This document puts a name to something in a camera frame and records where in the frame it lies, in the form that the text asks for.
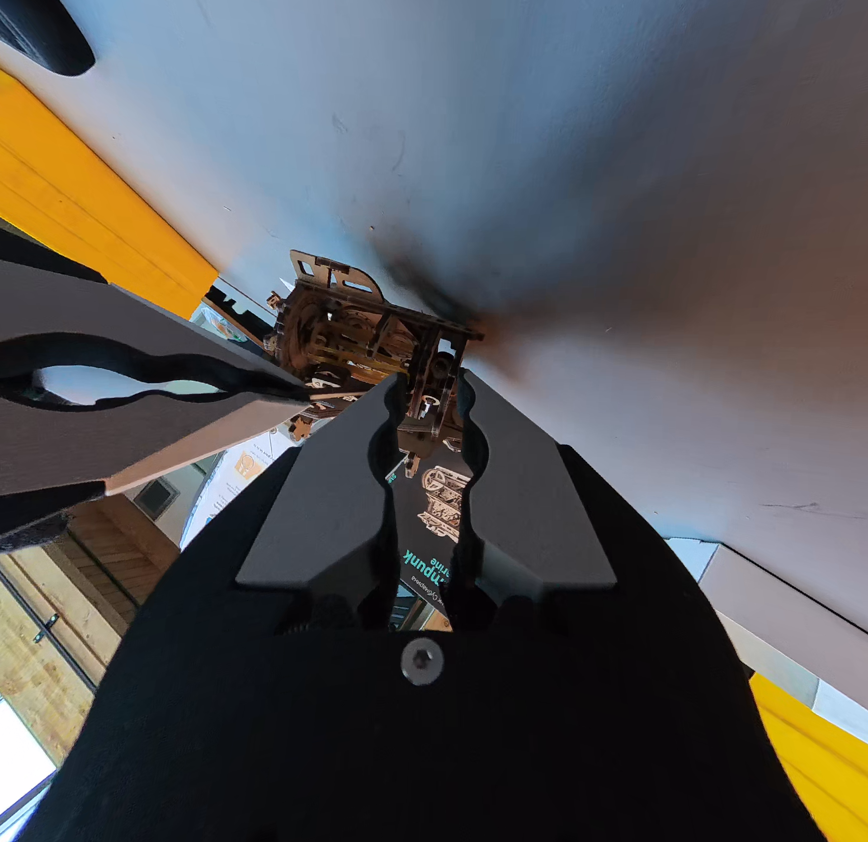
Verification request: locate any wooden mechanical model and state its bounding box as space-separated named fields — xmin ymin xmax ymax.
xmin=261 ymin=248 xmax=486 ymax=480

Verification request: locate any white task instruction sheet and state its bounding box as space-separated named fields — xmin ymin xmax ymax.
xmin=179 ymin=430 xmax=299 ymax=551

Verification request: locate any black padded wrist rest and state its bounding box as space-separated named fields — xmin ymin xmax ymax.
xmin=0 ymin=0 xmax=96 ymax=78

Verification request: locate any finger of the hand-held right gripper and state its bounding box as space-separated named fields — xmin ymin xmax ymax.
xmin=0 ymin=259 xmax=314 ymax=402
xmin=0 ymin=389 xmax=313 ymax=498

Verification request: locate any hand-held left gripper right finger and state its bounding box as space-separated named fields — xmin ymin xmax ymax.
xmin=449 ymin=369 xmax=618 ymax=631

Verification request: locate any white desk panel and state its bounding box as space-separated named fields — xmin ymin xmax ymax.
xmin=668 ymin=537 xmax=868 ymax=728

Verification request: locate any dark window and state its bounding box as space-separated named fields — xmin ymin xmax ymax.
xmin=132 ymin=476 xmax=180 ymax=523

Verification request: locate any black model kit box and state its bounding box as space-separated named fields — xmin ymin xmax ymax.
xmin=385 ymin=440 xmax=476 ymax=615

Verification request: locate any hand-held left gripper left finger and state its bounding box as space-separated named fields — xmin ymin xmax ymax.
xmin=235 ymin=373 xmax=409 ymax=631

